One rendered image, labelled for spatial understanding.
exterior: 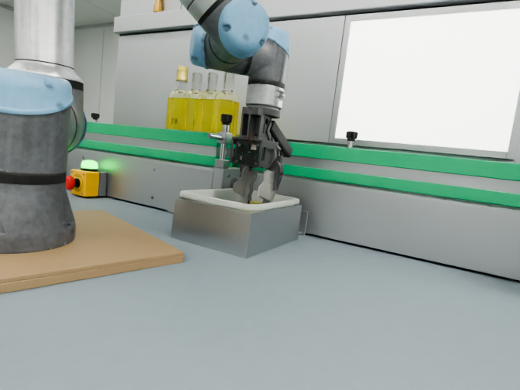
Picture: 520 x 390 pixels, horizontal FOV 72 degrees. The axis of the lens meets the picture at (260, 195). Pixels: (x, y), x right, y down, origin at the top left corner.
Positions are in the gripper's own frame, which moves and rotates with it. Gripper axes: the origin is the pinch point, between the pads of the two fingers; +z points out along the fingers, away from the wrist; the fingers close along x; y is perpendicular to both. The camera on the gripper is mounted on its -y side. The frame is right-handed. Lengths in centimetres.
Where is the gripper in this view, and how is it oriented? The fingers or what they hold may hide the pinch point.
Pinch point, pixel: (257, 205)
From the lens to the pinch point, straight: 76.8
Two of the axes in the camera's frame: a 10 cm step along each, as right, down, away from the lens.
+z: -1.2, 9.9, 1.1
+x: 8.6, 1.6, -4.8
